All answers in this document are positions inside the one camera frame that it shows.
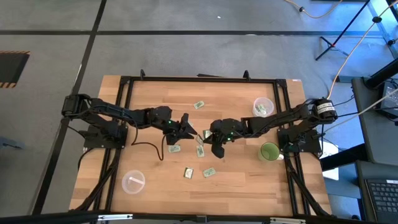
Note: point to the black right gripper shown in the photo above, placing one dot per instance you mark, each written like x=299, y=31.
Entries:
x=227, y=129

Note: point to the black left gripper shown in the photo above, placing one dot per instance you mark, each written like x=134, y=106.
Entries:
x=173, y=129

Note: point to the dark green sachet packet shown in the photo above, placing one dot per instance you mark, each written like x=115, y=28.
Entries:
x=188, y=173
x=206, y=134

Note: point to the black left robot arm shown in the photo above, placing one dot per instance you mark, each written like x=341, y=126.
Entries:
x=124, y=113

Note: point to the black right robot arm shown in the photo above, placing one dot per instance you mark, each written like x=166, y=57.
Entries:
x=273, y=119

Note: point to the green plastic cup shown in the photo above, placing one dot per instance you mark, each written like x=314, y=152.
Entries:
x=269, y=152

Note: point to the clear plastic round container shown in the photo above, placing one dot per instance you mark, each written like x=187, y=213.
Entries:
x=269, y=104
x=132, y=186

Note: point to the white paper sheet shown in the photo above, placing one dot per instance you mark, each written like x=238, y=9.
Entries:
x=331, y=152

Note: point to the black support bar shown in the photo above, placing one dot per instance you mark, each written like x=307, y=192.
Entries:
x=342, y=159

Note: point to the black crossbeam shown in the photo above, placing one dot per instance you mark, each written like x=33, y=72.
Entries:
x=62, y=217

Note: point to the grey side table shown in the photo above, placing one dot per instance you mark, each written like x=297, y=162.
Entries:
x=373, y=137

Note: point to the black tripod stand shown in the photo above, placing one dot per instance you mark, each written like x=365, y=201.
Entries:
x=342, y=33

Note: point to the black pole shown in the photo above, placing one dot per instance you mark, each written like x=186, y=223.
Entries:
x=382, y=76

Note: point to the black electronic device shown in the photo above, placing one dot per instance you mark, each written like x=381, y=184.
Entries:
x=390, y=99

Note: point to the black keyboard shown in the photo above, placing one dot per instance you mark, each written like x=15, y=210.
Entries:
x=382, y=199

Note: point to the black striped-edge floor mat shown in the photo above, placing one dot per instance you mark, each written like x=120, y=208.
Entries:
x=12, y=67

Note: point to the pale metal stand beam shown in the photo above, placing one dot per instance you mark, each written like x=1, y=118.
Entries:
x=383, y=31

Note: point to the black aluminium table frame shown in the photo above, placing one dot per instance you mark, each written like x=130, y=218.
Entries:
x=202, y=79

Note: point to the silver metal bracket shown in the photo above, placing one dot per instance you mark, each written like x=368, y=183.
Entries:
x=115, y=216
x=287, y=221

